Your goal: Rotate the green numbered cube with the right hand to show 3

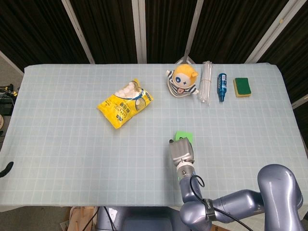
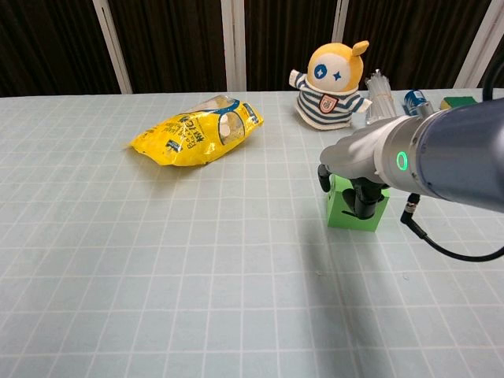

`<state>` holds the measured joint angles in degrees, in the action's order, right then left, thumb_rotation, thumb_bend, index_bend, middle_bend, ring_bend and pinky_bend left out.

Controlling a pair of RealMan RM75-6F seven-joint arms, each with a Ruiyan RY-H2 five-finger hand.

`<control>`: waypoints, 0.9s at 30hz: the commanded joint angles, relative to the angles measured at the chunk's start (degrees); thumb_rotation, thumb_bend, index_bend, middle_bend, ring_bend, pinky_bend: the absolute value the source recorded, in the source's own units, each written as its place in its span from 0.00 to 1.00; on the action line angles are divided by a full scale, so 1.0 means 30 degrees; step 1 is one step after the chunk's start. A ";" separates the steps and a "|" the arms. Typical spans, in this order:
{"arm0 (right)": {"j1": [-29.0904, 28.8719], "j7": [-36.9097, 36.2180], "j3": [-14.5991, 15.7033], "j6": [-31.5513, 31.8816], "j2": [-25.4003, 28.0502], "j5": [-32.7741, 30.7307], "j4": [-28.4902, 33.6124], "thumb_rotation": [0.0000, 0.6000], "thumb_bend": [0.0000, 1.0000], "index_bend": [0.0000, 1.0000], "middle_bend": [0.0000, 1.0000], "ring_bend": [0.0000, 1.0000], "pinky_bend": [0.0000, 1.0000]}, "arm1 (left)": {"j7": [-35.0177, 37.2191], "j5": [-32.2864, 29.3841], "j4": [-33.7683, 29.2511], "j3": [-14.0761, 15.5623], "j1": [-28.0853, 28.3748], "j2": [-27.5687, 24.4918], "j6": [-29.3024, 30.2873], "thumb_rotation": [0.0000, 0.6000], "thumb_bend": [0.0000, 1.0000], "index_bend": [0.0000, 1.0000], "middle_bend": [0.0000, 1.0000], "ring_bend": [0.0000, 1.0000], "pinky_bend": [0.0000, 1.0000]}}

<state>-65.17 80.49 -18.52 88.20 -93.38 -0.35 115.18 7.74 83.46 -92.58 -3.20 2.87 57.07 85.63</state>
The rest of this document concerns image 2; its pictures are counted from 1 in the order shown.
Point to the yellow striped plush doll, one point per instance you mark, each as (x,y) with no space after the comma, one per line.
(328,90)

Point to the grid patterned tablecloth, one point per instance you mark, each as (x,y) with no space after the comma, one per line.
(157,256)

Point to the bundle of clear straws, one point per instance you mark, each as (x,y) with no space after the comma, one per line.
(380,98)

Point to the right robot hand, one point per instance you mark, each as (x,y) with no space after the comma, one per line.
(354,157)

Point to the blue spray bottle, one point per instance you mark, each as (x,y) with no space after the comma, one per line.
(416,103)

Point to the yellow snack bag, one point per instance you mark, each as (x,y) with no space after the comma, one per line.
(197,134)

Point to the green numbered cube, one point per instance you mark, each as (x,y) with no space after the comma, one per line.
(346,212)

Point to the green yellow sponge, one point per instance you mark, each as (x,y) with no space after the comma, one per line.
(458,102)

